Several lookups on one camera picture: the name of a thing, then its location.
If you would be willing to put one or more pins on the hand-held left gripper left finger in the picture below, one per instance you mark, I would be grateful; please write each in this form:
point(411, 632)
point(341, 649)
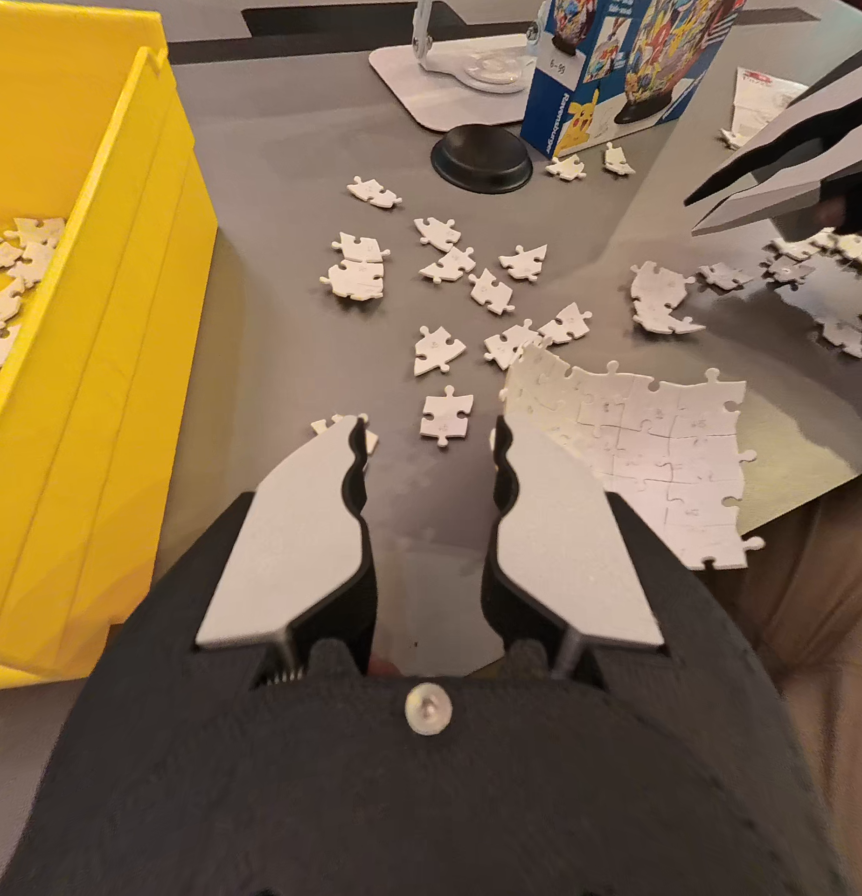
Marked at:
point(284, 560)

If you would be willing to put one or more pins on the curved joined puzzle strip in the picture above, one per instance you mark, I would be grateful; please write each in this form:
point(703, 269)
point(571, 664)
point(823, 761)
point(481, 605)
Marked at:
point(655, 294)

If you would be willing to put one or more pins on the partly built white puzzle ball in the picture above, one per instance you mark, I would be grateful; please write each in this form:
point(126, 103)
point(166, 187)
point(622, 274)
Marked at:
point(655, 448)

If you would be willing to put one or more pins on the heap of white puzzle pieces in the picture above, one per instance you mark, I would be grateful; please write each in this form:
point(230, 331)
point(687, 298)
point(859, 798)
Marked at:
point(18, 259)

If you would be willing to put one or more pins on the white rounded flat pad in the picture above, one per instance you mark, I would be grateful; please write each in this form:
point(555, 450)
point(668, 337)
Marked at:
point(417, 91)

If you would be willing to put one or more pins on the colourful cardboard puzzle box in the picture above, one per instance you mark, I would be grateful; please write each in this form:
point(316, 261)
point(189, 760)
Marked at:
point(613, 84)

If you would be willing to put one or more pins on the joined white puzzle strip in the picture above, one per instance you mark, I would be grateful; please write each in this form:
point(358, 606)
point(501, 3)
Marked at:
point(357, 276)

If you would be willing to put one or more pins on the white jointed lamp arm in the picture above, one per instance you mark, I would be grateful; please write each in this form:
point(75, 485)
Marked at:
point(424, 31)

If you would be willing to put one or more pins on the white printed instruction sheet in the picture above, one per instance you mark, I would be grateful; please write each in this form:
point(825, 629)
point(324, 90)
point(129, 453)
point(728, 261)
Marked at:
point(760, 105)

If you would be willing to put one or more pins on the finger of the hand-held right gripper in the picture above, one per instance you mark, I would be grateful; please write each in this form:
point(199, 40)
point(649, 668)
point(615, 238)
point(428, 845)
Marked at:
point(809, 182)
point(816, 115)

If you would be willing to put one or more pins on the black round stand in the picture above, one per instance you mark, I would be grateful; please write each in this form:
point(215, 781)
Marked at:
point(480, 157)

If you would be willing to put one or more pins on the yellow plastic bin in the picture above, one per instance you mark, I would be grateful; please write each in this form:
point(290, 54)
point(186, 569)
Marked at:
point(109, 315)

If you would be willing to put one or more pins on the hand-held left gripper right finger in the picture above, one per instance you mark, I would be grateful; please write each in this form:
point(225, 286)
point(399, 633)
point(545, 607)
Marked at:
point(571, 560)

